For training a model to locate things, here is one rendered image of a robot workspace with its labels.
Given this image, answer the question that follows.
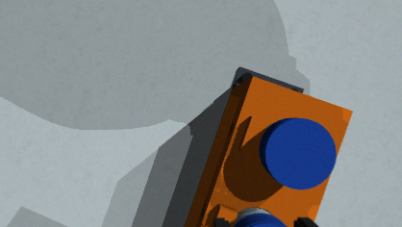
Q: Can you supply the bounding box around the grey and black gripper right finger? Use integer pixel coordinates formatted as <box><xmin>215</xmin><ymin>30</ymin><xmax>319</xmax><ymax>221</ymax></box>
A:
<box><xmin>293</xmin><ymin>217</ymin><xmax>319</xmax><ymax>227</ymax></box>

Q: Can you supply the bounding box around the blue cylinder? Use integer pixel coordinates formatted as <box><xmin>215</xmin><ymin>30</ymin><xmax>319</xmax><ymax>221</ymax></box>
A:
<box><xmin>234</xmin><ymin>213</ymin><xmax>288</xmax><ymax>227</ymax></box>
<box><xmin>259</xmin><ymin>117</ymin><xmax>337</xmax><ymax>189</ymax></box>

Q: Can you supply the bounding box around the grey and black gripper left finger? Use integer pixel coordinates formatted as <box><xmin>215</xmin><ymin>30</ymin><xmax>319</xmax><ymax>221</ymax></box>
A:
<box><xmin>214</xmin><ymin>217</ymin><xmax>230</xmax><ymax>227</ymax></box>

